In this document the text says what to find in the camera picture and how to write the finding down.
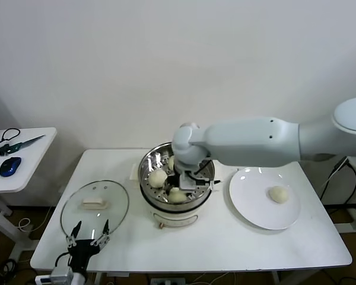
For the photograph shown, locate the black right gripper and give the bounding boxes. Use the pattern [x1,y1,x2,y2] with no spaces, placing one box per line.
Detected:
[163,173,196,201]

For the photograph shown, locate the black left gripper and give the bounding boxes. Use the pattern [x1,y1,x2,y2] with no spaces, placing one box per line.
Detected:
[65,219,111,271]

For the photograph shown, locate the glass lid with cream handle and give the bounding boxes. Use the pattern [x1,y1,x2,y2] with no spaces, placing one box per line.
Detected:
[61,179,130,242]

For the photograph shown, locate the stainless steel steamer basket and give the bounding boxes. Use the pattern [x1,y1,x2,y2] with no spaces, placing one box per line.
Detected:
[130,142,225,213]

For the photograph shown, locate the cream electric cooker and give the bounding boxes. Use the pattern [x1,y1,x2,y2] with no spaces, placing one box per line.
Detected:
[141,178,223,231]

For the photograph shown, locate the white oval plate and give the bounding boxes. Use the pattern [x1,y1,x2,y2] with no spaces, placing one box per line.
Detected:
[228,167,302,231]

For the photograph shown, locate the white power strip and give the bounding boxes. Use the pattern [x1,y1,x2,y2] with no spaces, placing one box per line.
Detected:
[150,277,187,285]

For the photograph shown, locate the white desk with rounded corners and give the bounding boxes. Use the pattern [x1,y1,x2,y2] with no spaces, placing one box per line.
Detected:
[0,127,58,262]

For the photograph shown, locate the blue computer mouse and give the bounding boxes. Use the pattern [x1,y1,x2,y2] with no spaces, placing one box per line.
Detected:
[0,157,23,178]

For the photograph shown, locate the green bladed tool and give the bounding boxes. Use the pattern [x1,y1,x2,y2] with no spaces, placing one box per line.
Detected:
[0,135,46,157]

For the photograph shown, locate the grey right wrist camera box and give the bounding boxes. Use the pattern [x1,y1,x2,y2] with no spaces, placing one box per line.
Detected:
[179,173,211,191]

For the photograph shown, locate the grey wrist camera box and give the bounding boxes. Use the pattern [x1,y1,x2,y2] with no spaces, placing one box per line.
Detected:
[179,173,211,191]
[35,265,74,285]

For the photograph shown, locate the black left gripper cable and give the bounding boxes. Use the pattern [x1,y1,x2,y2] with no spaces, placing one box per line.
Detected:
[55,251,71,268]

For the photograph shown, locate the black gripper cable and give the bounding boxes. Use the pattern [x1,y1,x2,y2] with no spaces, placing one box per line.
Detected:
[55,251,71,268]
[192,159,223,187]

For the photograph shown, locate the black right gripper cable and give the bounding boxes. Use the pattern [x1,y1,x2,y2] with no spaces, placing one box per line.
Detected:
[192,159,223,187]

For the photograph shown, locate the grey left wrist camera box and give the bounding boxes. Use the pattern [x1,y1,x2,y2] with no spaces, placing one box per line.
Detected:
[35,265,74,285]

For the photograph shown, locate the coiled white cable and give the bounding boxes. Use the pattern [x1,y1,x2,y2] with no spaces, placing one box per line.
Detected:
[17,204,55,232]

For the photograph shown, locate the black cable bundle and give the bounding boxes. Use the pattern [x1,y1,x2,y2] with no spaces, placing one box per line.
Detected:
[0,258,18,285]

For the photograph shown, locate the thin white cable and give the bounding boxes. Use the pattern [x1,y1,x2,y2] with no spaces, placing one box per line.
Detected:
[192,271,237,285]

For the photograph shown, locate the looped black cable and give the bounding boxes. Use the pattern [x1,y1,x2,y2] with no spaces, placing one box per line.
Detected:
[0,128,21,146]

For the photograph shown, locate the black adapter with white cable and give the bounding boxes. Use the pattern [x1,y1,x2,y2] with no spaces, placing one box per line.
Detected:
[320,156,350,188]

